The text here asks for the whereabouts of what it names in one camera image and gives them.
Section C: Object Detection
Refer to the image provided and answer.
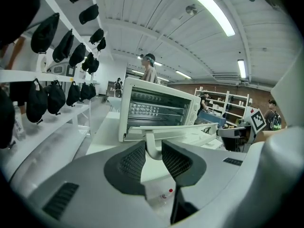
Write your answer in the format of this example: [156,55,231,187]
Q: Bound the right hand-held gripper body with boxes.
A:
[233,109,267,144]

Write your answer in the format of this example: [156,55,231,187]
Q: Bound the white oven door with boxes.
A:
[123,123,219,161]

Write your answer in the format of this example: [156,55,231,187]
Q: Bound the ceiling tube light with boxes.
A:
[184,0,236,38]
[175,70,192,79]
[237,58,248,79]

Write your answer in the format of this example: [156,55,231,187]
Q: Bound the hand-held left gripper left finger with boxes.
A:
[28,141,172,228]

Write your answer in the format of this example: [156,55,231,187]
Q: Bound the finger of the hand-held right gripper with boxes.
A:
[216,126,236,137]

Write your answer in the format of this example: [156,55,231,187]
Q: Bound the white open shelving rack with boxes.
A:
[194,86,250,127]

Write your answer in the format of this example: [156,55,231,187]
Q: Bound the clear plastic water bottle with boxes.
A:
[12,101,27,141]

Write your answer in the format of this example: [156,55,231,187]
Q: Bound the white curved display shelf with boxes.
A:
[0,0,106,182]

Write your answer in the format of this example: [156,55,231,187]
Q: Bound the person's right forearm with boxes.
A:
[255,128,289,144]

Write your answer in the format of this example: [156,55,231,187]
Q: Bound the round white side table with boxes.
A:
[106,96,123,113]

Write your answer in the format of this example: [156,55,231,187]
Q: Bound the rows of black caps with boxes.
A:
[0,0,107,150]

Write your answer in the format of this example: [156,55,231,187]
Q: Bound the blue storage bin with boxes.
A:
[195,110,227,128]

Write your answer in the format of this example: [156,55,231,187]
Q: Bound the round metal ceiling fixture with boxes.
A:
[185,4,198,16]

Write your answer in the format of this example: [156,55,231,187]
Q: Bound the person's white printed shirt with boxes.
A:
[270,51,304,137]

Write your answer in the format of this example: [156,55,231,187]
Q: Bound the white toaster oven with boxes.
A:
[118,76,202,143]

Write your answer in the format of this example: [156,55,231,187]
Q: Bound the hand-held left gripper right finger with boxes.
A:
[161,139,260,228]

